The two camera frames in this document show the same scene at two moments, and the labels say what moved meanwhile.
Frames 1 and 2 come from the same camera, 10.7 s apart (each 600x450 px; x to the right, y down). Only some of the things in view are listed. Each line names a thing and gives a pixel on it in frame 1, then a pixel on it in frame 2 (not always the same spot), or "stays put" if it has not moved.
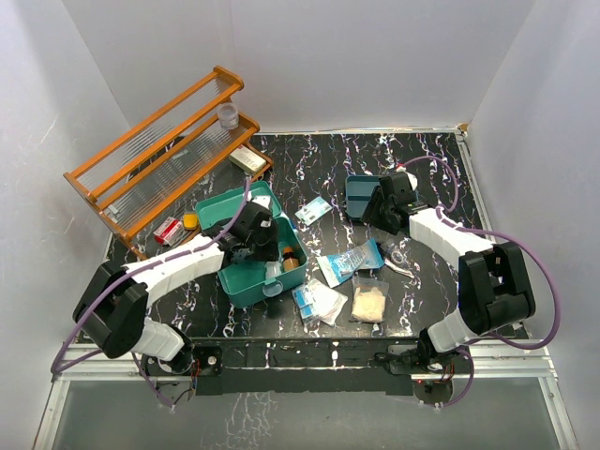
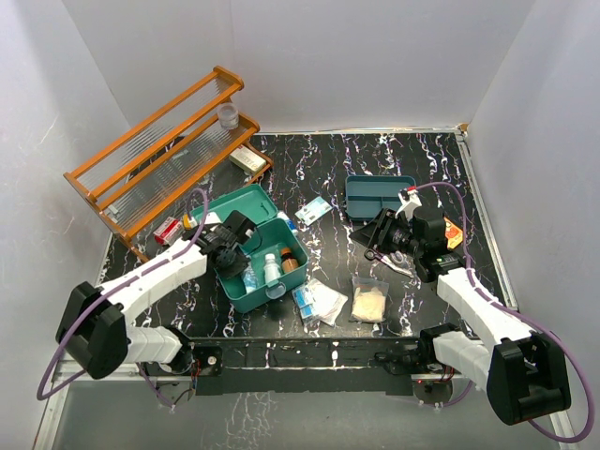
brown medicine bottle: [291, 262] stays put
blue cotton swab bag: [337, 267] to [249, 277]
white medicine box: [247, 159] stays put
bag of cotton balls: [368, 301] stays put
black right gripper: [371, 215] to [387, 222]
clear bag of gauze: [318, 302] stays put
